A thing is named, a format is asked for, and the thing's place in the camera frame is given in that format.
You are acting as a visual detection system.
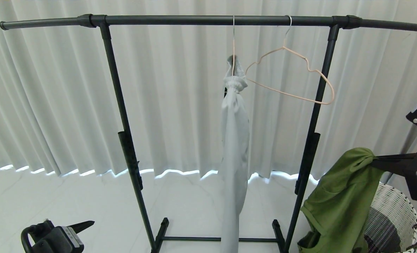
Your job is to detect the pink clothes hanger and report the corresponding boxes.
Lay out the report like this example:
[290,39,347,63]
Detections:
[245,15,335,105]
[231,15,236,76]

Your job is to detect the black clothes rack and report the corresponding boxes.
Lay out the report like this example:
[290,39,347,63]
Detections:
[0,14,417,253]

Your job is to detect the white curtain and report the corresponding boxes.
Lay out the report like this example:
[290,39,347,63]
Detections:
[0,0,417,185]

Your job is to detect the green garment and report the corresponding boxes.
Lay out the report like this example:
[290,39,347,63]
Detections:
[297,148,385,253]

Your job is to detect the white laundry basket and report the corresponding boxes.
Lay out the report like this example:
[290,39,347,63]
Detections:
[364,182,417,253]

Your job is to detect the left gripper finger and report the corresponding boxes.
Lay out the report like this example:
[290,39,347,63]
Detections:
[68,220,95,234]

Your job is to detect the pale grey shorts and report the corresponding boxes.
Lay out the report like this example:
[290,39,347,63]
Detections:
[218,55,250,253]

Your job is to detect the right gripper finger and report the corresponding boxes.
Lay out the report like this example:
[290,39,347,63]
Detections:
[372,153,417,176]

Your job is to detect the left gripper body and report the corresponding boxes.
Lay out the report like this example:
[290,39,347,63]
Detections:
[33,226,84,253]

